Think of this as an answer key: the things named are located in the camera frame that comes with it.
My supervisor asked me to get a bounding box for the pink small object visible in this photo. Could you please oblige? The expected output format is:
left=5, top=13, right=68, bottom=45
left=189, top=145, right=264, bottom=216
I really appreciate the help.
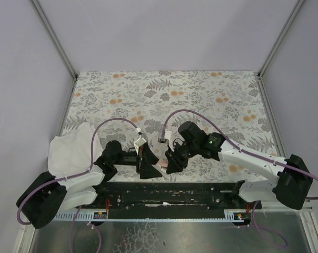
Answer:
left=155, top=159, right=168, bottom=170

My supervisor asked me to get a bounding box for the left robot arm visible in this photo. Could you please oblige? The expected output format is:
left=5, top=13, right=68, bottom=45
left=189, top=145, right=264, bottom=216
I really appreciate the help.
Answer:
left=16, top=140, right=163, bottom=229

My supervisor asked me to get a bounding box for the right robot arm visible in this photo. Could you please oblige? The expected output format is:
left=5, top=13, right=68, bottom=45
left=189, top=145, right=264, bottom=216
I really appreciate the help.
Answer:
left=160, top=121, right=313, bottom=210

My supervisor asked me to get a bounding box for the floral patterned table mat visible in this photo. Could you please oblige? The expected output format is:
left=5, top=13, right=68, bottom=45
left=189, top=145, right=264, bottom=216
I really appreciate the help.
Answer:
left=44, top=70, right=289, bottom=182

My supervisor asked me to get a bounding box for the white cloth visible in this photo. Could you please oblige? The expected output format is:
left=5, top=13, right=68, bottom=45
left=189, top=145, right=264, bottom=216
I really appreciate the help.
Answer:
left=48, top=122, right=103, bottom=178

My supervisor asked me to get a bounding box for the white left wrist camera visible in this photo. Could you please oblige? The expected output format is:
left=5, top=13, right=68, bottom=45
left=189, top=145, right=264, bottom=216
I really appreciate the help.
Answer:
left=133, top=128, right=147, bottom=153

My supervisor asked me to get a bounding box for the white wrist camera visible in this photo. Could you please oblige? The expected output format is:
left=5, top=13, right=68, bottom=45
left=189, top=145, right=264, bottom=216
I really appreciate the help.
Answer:
left=158, top=130, right=174, bottom=150
left=133, top=128, right=147, bottom=153

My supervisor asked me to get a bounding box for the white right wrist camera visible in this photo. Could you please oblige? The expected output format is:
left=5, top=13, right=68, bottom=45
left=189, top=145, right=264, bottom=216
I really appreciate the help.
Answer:
left=158, top=130, right=174, bottom=150

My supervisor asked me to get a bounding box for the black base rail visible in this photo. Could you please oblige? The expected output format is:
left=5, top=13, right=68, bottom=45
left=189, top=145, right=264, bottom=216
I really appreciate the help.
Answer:
left=82, top=181, right=262, bottom=220

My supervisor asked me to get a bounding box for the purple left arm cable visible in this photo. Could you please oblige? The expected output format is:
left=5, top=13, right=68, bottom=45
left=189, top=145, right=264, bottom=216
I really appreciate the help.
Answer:
left=16, top=118, right=140, bottom=253

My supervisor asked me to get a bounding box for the white cable duct strip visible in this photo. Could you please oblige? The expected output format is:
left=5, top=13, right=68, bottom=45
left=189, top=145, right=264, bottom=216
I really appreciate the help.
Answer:
left=53, top=210, right=108, bottom=221

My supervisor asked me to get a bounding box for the left aluminium frame post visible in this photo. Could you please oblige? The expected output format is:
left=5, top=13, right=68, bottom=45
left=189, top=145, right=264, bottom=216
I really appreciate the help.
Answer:
left=29, top=0, right=78, bottom=80

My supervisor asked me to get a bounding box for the aluminium frame post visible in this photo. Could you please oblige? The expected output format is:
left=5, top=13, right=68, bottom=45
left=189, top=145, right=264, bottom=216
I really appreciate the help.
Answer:
left=29, top=0, right=78, bottom=80
left=257, top=0, right=306, bottom=79

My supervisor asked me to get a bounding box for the right aluminium frame post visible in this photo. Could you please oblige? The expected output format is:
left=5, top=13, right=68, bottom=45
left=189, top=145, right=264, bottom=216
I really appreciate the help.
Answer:
left=257, top=0, right=306, bottom=79

